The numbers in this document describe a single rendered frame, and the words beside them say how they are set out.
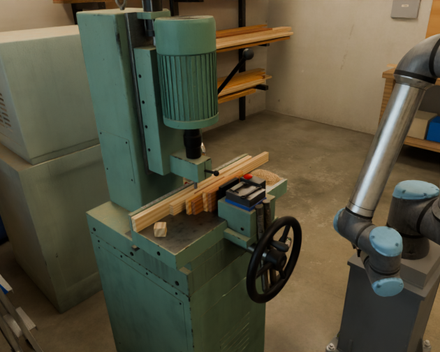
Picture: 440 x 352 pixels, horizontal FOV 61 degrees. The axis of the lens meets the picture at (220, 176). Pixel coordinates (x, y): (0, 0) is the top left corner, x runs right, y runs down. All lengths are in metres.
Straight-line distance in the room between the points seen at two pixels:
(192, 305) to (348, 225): 0.57
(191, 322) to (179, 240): 0.31
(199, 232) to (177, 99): 0.41
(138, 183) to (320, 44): 3.68
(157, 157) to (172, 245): 0.33
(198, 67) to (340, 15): 3.62
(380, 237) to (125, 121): 0.89
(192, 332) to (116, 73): 0.88
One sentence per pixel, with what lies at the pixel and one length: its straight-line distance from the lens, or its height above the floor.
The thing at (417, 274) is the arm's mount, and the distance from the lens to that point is 1.62.
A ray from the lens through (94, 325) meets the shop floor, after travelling 2.24.
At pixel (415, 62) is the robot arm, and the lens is 1.22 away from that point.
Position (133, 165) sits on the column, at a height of 1.03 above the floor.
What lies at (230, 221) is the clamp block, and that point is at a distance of 1.23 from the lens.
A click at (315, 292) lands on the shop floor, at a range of 2.32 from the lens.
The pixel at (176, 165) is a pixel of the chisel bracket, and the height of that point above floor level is 1.04.
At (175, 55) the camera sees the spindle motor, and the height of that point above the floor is 1.41.
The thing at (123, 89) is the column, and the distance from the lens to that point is 1.27.
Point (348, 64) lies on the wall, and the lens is 4.62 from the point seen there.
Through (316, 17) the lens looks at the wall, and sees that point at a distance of 4.78.
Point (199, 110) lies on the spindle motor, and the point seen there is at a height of 1.26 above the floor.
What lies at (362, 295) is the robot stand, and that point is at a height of 0.40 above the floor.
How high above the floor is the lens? 1.59
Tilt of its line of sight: 27 degrees down
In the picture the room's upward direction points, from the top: 2 degrees counter-clockwise
